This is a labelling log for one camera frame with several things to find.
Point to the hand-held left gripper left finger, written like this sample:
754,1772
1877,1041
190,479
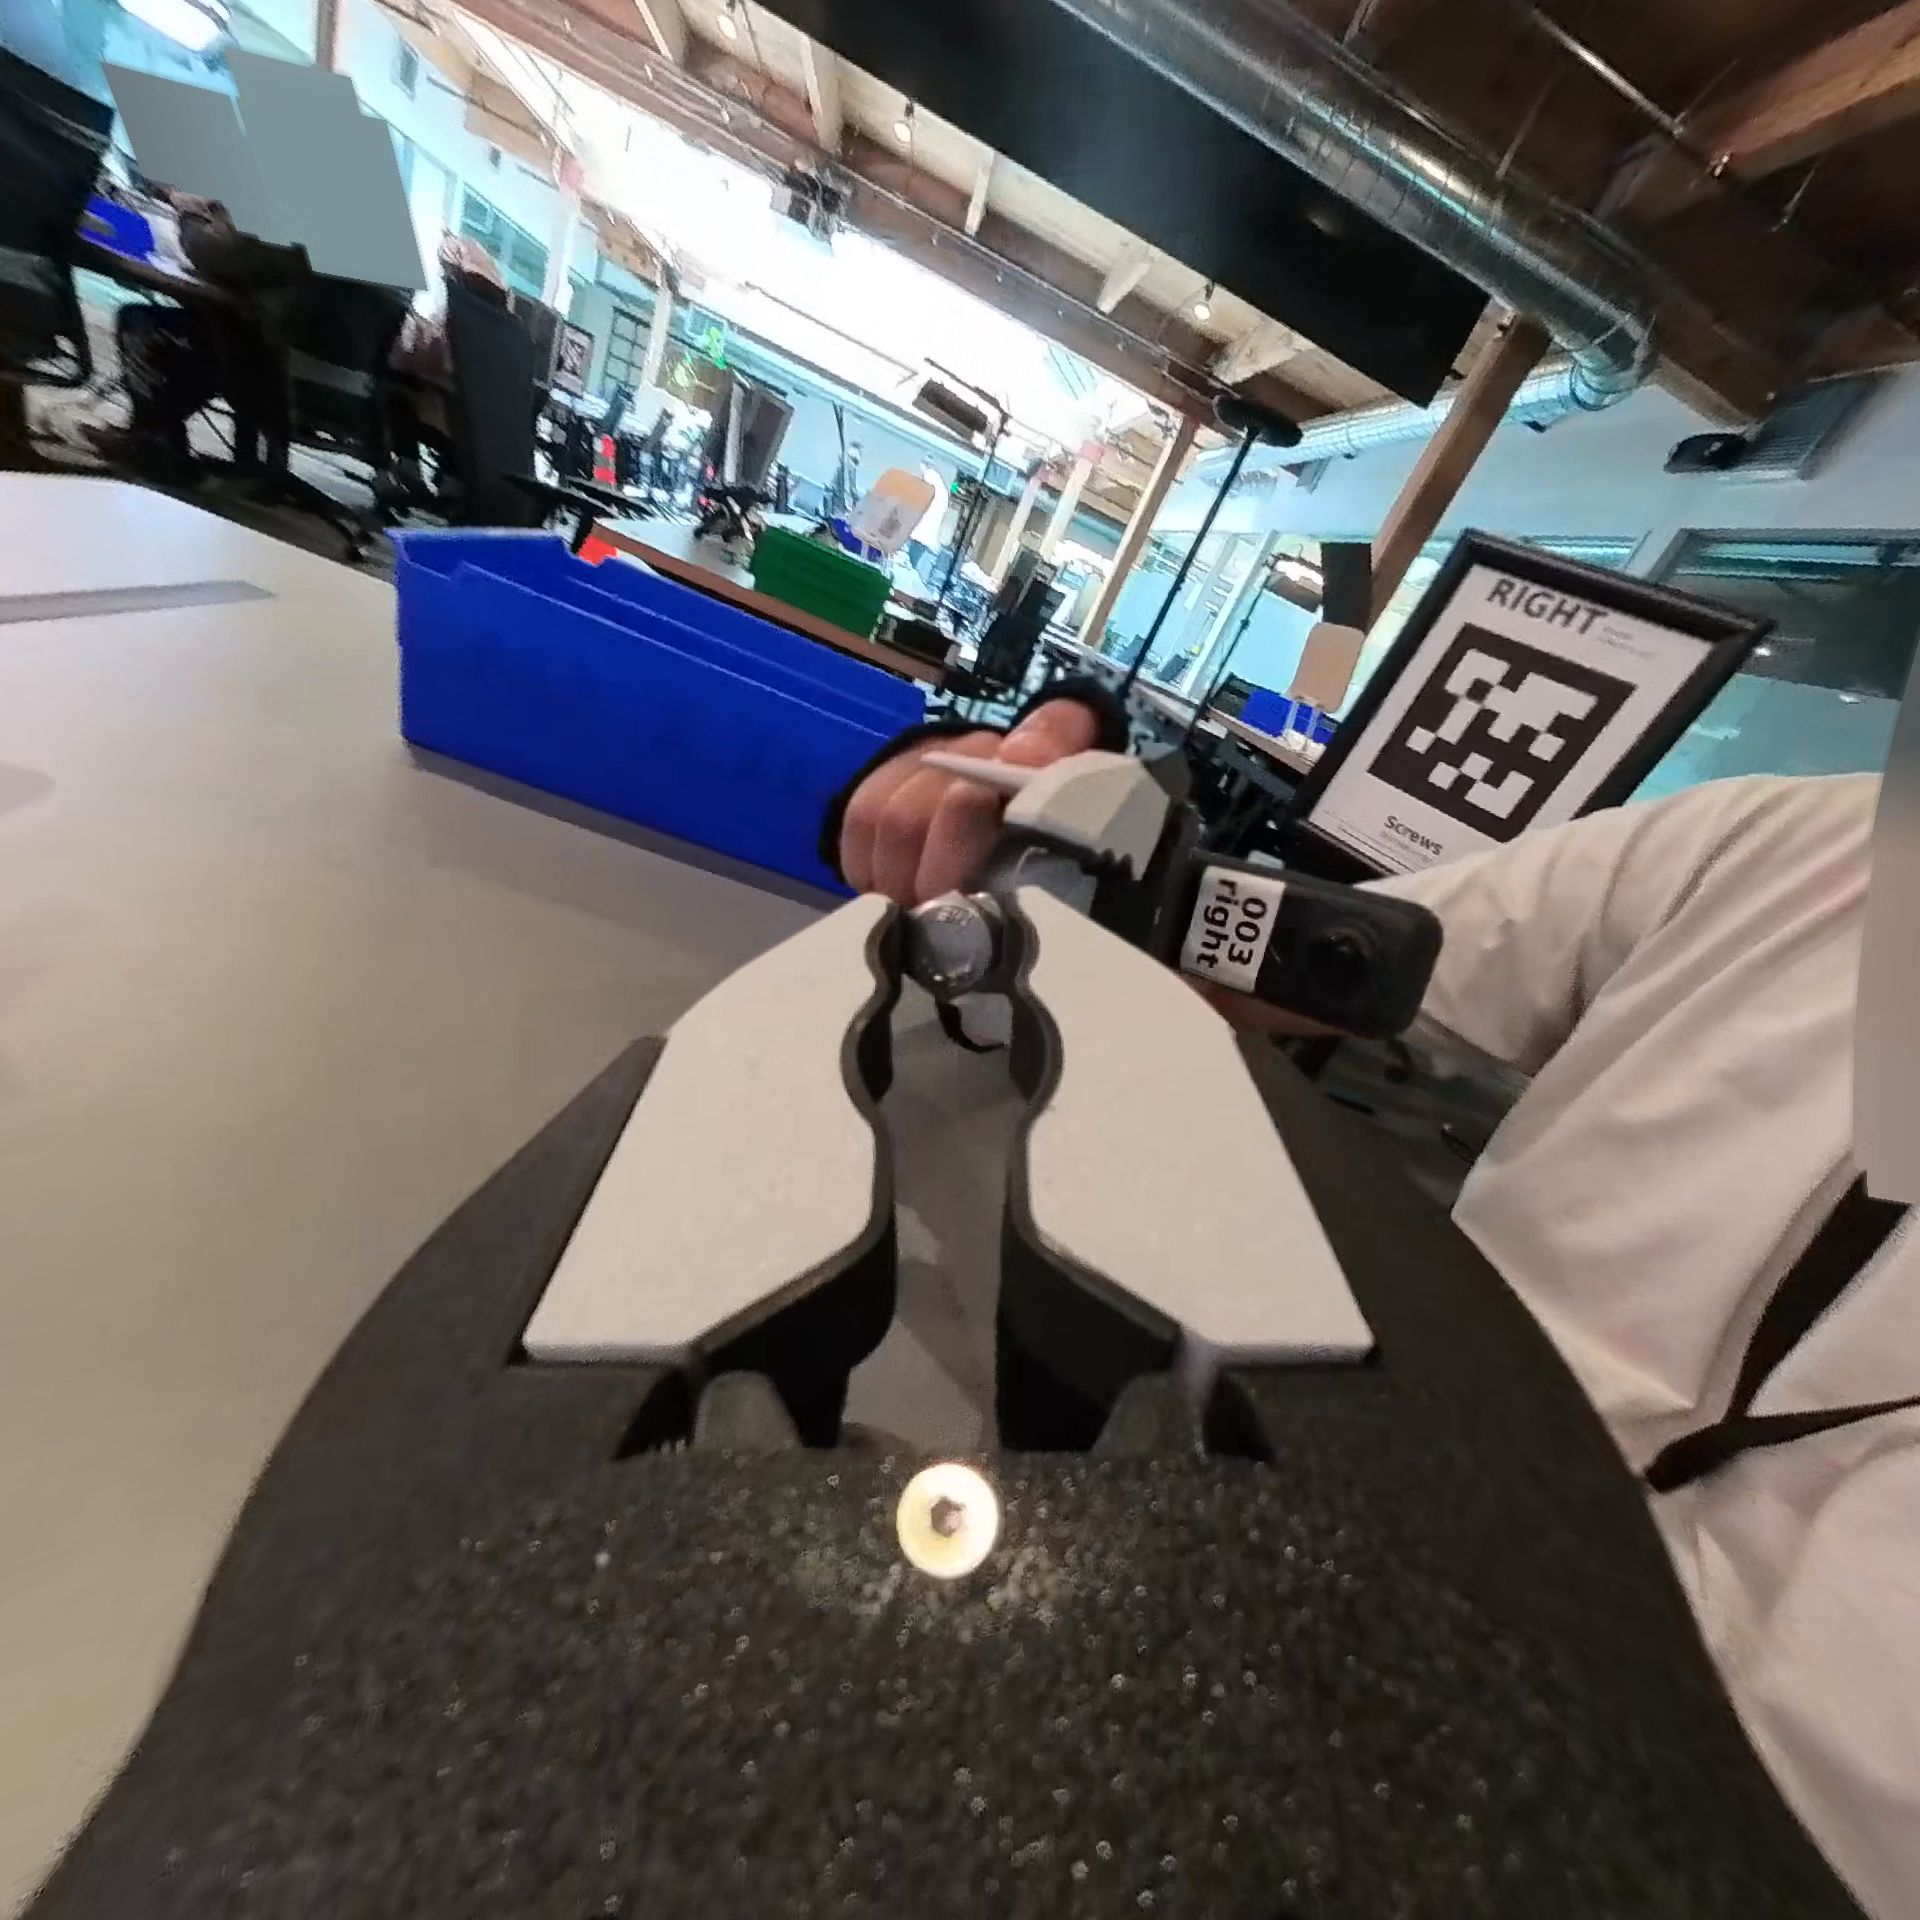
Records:
722,1171

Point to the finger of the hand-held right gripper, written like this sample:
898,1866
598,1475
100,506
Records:
1095,802

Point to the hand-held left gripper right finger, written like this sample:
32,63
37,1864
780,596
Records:
1186,1171

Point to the steel hex bolt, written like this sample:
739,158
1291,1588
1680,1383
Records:
949,944

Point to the person's right hand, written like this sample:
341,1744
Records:
915,818

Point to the framed marker sign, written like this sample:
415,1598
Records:
1516,704

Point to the small wooden board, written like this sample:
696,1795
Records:
892,510

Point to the green plastic bin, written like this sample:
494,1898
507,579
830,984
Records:
819,579

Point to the black tripod pole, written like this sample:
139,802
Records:
1259,423

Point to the wooden office desk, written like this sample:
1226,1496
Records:
706,579

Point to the blue plastic bin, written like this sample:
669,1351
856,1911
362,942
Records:
630,690

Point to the black hanging panel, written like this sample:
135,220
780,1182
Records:
1125,182

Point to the black office chair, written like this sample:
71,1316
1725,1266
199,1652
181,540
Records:
494,390

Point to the wooden post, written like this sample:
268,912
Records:
1455,464

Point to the silver ventilation duct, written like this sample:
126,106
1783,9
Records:
1440,164

